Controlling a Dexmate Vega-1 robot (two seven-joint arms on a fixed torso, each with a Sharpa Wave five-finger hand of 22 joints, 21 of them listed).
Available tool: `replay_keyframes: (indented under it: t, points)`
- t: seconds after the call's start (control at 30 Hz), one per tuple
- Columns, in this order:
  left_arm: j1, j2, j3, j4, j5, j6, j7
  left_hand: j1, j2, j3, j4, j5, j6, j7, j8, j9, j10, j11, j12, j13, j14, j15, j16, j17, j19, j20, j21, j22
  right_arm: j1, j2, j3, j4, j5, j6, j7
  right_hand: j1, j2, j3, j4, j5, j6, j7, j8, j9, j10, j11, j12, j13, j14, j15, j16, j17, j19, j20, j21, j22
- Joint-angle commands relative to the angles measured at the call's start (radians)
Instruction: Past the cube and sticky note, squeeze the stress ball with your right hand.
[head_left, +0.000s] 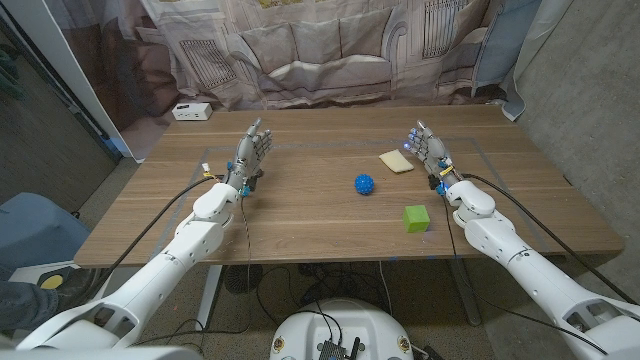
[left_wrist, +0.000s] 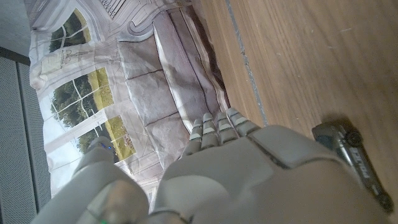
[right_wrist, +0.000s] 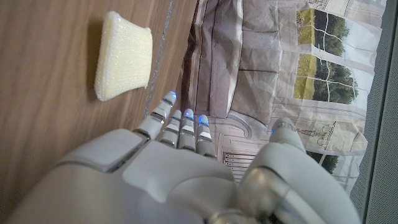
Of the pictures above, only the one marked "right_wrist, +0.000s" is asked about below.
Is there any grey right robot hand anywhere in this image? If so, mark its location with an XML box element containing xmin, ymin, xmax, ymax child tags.
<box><xmin>6</xmin><ymin>91</ymin><xmax>361</xmax><ymax>224</ymax></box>

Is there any printed sofa room backdrop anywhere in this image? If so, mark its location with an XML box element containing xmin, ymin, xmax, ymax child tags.
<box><xmin>180</xmin><ymin>0</ymin><xmax>388</xmax><ymax>195</ymax></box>

